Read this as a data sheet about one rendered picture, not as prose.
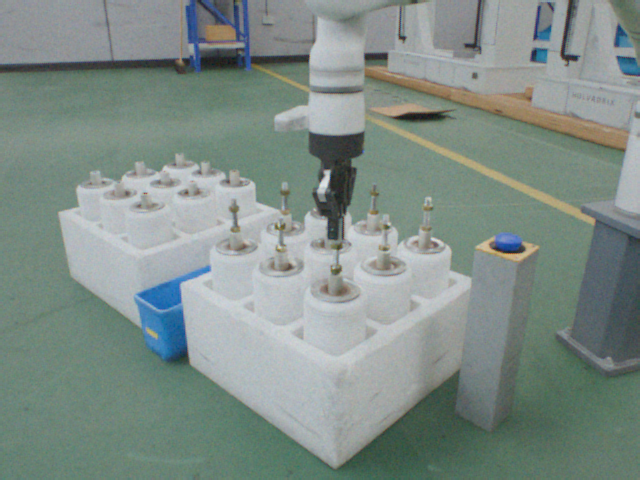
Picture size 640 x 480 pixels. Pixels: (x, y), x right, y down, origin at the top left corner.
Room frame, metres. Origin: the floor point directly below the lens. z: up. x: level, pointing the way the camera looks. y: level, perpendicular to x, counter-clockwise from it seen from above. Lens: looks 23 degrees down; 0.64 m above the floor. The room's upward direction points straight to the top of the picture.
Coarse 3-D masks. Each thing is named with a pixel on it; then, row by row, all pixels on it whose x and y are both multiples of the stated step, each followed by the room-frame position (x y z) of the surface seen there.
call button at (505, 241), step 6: (498, 234) 0.77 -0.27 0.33; (504, 234) 0.76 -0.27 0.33; (510, 234) 0.76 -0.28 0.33; (498, 240) 0.75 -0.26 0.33; (504, 240) 0.74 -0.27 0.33; (510, 240) 0.74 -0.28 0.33; (516, 240) 0.74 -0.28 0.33; (522, 240) 0.75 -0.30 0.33; (498, 246) 0.75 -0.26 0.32; (504, 246) 0.74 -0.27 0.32; (510, 246) 0.73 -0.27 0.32; (516, 246) 0.73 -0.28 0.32
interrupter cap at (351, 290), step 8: (320, 280) 0.76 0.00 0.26; (328, 280) 0.76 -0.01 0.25; (344, 280) 0.76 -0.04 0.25; (312, 288) 0.73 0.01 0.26; (320, 288) 0.74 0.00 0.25; (344, 288) 0.74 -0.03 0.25; (352, 288) 0.74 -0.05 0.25; (360, 288) 0.73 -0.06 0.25; (320, 296) 0.71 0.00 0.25; (328, 296) 0.71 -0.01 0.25; (336, 296) 0.71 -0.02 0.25; (344, 296) 0.71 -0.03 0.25; (352, 296) 0.71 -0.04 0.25
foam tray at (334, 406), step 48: (192, 288) 0.87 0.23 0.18; (192, 336) 0.88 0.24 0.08; (240, 336) 0.77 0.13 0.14; (288, 336) 0.72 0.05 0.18; (384, 336) 0.72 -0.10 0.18; (432, 336) 0.80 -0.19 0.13; (240, 384) 0.78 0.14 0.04; (288, 384) 0.70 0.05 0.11; (336, 384) 0.63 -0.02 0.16; (384, 384) 0.70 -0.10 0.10; (432, 384) 0.81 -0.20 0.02; (288, 432) 0.70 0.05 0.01; (336, 432) 0.63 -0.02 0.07
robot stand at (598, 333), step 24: (600, 216) 0.94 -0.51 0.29; (624, 216) 0.92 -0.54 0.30; (600, 240) 0.94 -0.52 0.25; (624, 240) 0.89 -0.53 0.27; (600, 264) 0.93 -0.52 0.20; (624, 264) 0.88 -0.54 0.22; (600, 288) 0.92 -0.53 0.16; (624, 288) 0.88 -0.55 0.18; (576, 312) 0.96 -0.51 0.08; (600, 312) 0.90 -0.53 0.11; (624, 312) 0.87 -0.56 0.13; (576, 336) 0.95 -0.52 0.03; (600, 336) 0.89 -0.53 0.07; (624, 336) 0.87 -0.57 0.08; (600, 360) 0.88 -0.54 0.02; (624, 360) 0.88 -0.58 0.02
